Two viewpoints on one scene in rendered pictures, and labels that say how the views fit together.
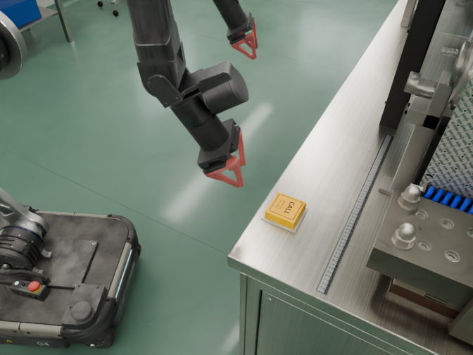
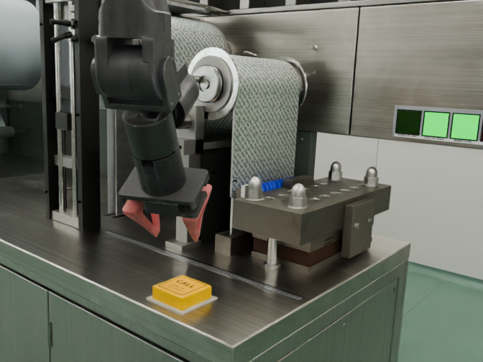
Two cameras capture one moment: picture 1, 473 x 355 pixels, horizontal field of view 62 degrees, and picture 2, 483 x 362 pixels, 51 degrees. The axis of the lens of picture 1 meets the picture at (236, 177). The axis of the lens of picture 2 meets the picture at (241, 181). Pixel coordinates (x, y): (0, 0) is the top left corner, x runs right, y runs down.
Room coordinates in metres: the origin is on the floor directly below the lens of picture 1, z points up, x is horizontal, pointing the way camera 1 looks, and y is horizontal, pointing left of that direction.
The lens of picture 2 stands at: (0.35, 0.64, 1.25)
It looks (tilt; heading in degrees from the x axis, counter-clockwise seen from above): 11 degrees down; 280
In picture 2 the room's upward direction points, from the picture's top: 2 degrees clockwise
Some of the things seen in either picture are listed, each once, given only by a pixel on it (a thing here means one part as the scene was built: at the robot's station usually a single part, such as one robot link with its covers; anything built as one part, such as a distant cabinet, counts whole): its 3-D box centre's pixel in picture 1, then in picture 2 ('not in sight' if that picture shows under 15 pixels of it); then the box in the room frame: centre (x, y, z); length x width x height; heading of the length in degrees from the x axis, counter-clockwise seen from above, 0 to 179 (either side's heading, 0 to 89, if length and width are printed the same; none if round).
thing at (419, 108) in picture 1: (412, 139); (184, 177); (0.65, -0.37, 1.05); 0.06 x 0.05 x 0.31; 61
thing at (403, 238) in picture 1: (405, 233); (297, 195); (0.40, -0.28, 1.05); 0.04 x 0.04 x 0.04
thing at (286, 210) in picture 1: (285, 210); (182, 291); (0.57, -0.11, 0.91); 0.07 x 0.07 x 0.02; 61
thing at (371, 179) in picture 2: not in sight; (371, 175); (0.24, -0.56, 1.05); 0.04 x 0.04 x 0.04
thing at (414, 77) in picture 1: (412, 82); not in sight; (0.67, -0.34, 1.18); 0.04 x 0.02 x 0.04; 151
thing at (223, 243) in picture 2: not in sight; (263, 231); (0.48, -0.47, 0.92); 0.28 x 0.04 x 0.04; 61
